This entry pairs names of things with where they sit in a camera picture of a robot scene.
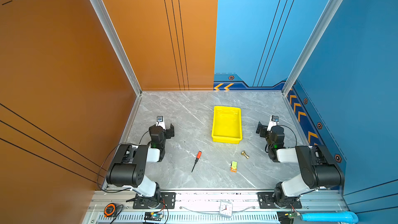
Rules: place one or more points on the orange black tape measure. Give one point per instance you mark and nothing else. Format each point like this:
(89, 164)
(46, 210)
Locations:
(110, 210)

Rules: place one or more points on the white desk clock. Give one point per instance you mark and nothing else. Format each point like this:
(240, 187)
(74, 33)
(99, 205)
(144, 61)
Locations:
(226, 209)

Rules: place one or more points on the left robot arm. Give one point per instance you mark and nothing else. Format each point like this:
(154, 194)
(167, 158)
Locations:
(127, 169)

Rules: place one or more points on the blue cylinder tube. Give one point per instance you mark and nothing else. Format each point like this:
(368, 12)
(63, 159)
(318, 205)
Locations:
(343, 217)

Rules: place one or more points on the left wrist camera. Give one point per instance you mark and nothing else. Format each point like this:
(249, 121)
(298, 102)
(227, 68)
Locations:
(160, 122)

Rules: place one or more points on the aluminium front rail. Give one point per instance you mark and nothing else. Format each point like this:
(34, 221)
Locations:
(201, 206)

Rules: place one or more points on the brass bolt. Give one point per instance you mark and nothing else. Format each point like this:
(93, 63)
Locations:
(245, 155)

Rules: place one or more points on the green circuit board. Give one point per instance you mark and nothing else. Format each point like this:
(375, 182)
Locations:
(153, 217)
(288, 218)

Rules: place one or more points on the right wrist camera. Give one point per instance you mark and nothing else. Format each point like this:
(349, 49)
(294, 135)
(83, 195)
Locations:
(272, 122)

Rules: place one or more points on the right green circuit board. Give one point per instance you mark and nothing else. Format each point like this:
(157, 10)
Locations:
(288, 218)

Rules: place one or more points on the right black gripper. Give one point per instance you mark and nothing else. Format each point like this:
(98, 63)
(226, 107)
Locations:
(261, 129)

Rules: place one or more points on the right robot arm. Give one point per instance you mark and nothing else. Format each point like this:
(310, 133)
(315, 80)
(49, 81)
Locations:
(317, 167)

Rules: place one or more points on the green orange small block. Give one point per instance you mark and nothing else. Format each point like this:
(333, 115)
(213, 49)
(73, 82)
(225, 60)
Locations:
(233, 167)

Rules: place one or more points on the left green circuit board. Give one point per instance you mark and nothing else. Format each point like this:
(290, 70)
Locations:
(153, 217)

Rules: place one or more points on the red handled screwdriver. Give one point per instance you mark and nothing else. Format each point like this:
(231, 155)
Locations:
(196, 160)

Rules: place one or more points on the yellow plastic bin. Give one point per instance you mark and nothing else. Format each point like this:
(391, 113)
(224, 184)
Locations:
(227, 125)

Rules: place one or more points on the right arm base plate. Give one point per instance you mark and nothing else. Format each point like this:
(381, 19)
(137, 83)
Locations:
(269, 200)

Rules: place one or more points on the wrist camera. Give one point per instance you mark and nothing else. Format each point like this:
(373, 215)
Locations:
(160, 122)
(272, 122)

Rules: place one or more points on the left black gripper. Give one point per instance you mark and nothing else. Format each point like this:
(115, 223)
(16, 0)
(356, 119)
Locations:
(168, 130)

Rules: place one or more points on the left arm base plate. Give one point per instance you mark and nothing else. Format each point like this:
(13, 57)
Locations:
(164, 199)

